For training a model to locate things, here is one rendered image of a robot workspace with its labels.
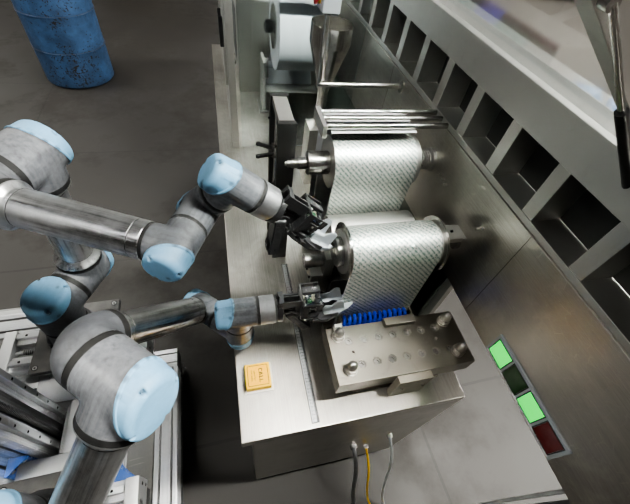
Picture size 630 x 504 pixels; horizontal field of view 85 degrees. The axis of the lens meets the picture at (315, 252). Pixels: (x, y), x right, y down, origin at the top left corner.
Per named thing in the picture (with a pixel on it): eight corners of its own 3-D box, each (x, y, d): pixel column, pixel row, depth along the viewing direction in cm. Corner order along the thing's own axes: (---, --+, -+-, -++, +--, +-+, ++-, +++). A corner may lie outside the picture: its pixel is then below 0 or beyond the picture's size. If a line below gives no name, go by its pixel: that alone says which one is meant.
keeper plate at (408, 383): (386, 389, 100) (397, 376, 92) (417, 383, 102) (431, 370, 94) (389, 398, 98) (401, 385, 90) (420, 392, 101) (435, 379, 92)
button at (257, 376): (244, 368, 100) (244, 365, 98) (268, 364, 101) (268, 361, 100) (246, 392, 96) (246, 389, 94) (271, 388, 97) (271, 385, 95)
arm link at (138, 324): (6, 364, 57) (190, 313, 104) (50, 401, 54) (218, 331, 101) (29, 303, 55) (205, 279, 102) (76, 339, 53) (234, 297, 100)
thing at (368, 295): (335, 315, 101) (348, 279, 87) (408, 305, 106) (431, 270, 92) (336, 316, 101) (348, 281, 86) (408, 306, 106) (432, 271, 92)
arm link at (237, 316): (216, 311, 92) (213, 294, 85) (257, 306, 94) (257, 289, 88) (217, 338, 87) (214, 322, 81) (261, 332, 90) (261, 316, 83)
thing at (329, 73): (293, 168, 162) (305, 33, 118) (321, 167, 165) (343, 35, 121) (298, 188, 153) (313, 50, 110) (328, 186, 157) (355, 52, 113)
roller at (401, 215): (319, 234, 108) (324, 206, 98) (393, 228, 113) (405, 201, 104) (328, 264, 100) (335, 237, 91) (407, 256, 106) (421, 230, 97)
